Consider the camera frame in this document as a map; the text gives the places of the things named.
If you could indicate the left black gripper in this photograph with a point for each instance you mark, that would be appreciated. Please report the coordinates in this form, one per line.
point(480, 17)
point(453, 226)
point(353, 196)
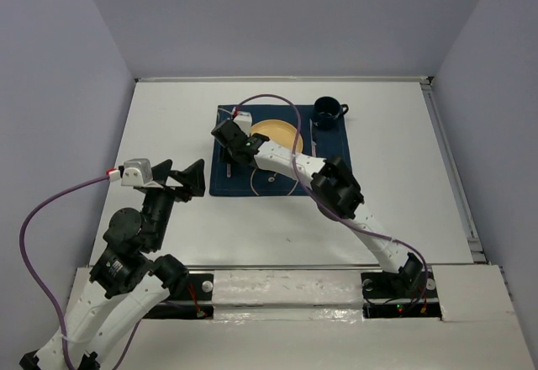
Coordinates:
point(193, 177)

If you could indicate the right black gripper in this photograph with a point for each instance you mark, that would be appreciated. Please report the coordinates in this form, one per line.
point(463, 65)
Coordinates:
point(227, 153)

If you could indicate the dark blue cloth placemat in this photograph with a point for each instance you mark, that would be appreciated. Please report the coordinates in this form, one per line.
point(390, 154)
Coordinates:
point(332, 148)

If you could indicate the yellow round plate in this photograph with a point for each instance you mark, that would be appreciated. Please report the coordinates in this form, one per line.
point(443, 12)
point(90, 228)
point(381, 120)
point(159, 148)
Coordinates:
point(277, 130)

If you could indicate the pink handled knife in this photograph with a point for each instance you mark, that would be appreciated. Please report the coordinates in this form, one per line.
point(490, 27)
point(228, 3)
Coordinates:
point(312, 137)

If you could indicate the dark blue mug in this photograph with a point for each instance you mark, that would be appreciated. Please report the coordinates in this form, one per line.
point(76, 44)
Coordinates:
point(327, 111)

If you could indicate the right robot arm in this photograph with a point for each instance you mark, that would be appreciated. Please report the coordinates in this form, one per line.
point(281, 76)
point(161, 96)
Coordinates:
point(331, 184)

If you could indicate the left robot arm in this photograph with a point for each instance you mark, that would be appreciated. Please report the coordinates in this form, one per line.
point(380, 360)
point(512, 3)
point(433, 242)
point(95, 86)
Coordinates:
point(124, 284)

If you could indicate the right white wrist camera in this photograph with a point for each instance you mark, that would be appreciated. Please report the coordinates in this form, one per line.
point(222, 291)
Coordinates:
point(243, 120)

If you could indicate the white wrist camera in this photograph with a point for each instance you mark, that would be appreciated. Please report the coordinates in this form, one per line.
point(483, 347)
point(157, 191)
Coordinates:
point(135, 173)
point(243, 120)

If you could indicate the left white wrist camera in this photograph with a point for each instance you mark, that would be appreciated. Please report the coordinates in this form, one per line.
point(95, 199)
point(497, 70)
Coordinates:
point(135, 173)

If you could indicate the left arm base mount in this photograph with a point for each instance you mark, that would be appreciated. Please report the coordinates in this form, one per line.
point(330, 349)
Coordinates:
point(194, 302)

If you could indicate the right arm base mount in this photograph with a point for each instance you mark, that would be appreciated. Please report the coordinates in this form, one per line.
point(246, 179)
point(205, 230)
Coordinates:
point(381, 301)

